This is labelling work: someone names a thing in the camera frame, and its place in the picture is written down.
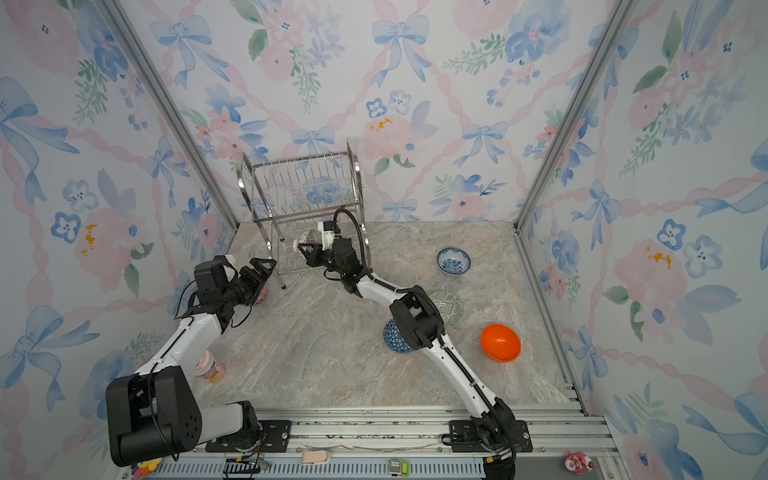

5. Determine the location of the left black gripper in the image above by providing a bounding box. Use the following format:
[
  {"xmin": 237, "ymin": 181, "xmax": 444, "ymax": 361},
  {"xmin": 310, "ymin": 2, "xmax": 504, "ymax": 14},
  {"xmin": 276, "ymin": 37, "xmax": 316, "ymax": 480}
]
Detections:
[{"xmin": 223, "ymin": 258, "xmax": 274, "ymax": 308}]

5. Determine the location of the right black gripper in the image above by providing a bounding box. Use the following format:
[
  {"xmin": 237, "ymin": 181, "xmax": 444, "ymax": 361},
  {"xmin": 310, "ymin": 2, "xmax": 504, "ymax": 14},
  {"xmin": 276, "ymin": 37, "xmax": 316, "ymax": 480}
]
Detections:
[{"xmin": 298, "ymin": 245, "xmax": 348, "ymax": 281}]

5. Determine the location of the white maroon patterned bowl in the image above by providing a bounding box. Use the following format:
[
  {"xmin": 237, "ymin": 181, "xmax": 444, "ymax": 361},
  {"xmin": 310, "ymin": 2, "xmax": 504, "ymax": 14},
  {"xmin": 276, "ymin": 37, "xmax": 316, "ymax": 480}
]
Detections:
[{"xmin": 293, "ymin": 230, "xmax": 320, "ymax": 251}]

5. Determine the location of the dark blue patterned bowl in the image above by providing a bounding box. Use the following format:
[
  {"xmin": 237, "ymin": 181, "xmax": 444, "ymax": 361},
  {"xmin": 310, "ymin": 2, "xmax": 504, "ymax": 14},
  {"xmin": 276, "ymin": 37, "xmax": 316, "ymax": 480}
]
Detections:
[{"xmin": 382, "ymin": 319, "xmax": 413, "ymax": 354}]

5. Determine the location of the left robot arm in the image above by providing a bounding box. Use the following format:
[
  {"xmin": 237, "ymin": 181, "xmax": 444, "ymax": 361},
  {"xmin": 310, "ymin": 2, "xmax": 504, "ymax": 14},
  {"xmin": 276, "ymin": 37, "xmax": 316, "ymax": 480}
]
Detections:
[{"xmin": 105, "ymin": 255, "xmax": 277, "ymax": 467}]

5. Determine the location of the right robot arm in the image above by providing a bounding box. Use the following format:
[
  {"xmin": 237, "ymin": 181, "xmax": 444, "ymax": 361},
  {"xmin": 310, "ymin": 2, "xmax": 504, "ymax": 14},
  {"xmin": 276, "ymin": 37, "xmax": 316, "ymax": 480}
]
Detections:
[{"xmin": 294, "ymin": 236, "xmax": 518, "ymax": 459}]

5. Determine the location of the orange patterned bowl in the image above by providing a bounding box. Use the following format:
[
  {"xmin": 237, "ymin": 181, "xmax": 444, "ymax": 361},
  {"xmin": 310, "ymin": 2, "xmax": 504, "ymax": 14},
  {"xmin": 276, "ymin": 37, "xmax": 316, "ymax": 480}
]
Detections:
[{"xmin": 255, "ymin": 284, "xmax": 269, "ymax": 305}]

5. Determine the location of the pink white cup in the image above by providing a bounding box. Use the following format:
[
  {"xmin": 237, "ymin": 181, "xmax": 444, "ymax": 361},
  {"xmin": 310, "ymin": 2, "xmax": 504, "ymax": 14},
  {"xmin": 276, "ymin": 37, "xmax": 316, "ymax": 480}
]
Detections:
[{"xmin": 194, "ymin": 350, "xmax": 226, "ymax": 384}]

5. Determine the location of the blue white floral bowl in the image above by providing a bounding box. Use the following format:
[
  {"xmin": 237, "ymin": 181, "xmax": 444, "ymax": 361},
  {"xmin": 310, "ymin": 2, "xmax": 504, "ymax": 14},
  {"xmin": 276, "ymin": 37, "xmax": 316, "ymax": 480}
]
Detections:
[{"xmin": 436, "ymin": 247, "xmax": 472, "ymax": 276}]

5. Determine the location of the pale green patterned bowl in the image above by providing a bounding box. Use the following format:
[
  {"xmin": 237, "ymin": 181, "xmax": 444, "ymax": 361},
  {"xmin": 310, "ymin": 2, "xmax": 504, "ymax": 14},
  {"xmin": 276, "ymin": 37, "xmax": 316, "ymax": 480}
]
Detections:
[{"xmin": 429, "ymin": 290, "xmax": 464, "ymax": 325}]

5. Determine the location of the pink eraser block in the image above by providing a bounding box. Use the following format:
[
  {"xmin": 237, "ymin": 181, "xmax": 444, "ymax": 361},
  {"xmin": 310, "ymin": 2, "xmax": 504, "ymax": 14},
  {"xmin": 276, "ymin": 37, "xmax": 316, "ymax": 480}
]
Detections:
[{"xmin": 301, "ymin": 450, "xmax": 331, "ymax": 466}]

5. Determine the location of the plain orange bowl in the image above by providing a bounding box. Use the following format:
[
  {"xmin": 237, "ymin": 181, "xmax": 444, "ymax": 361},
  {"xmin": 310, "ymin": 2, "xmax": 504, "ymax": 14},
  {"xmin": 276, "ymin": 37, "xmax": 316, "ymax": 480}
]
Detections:
[{"xmin": 481, "ymin": 324, "xmax": 522, "ymax": 363}]

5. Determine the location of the colourful flower toy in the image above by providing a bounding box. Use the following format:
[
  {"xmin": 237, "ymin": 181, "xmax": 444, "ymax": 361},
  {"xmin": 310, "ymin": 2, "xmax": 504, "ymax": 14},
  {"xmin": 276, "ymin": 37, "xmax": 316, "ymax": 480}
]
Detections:
[{"xmin": 131, "ymin": 458, "xmax": 162, "ymax": 479}]

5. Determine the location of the small green device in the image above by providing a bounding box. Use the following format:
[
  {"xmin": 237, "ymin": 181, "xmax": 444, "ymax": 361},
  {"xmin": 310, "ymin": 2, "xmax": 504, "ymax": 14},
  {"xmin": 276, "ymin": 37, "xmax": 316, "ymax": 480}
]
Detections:
[{"xmin": 387, "ymin": 459, "xmax": 410, "ymax": 478}]

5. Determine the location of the pink plush toy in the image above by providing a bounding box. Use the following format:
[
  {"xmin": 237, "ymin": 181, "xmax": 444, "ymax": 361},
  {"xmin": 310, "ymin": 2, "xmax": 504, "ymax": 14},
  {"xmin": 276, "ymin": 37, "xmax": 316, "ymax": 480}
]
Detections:
[{"xmin": 564, "ymin": 451, "xmax": 595, "ymax": 476}]

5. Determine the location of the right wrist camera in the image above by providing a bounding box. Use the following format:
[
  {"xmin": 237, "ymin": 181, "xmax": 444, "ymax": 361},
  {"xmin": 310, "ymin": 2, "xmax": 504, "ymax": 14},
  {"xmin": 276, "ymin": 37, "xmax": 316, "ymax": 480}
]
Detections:
[{"xmin": 317, "ymin": 220, "xmax": 340, "ymax": 250}]

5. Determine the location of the chrome wire dish rack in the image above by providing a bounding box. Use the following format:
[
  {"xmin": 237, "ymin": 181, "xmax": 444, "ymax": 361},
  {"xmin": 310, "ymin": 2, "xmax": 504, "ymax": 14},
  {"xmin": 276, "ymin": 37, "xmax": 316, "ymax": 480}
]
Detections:
[{"xmin": 235, "ymin": 143, "xmax": 372, "ymax": 288}]

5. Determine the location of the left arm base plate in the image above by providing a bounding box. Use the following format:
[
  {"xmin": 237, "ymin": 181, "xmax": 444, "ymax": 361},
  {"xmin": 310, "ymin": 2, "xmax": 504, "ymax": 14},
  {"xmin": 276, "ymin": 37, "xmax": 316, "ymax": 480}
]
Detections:
[{"xmin": 205, "ymin": 420, "xmax": 293, "ymax": 454}]

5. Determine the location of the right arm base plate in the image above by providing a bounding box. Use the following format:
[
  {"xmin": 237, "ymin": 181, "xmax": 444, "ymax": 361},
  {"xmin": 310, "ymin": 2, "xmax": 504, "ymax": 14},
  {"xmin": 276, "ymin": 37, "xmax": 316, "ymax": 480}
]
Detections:
[{"xmin": 441, "ymin": 420, "xmax": 533, "ymax": 454}]

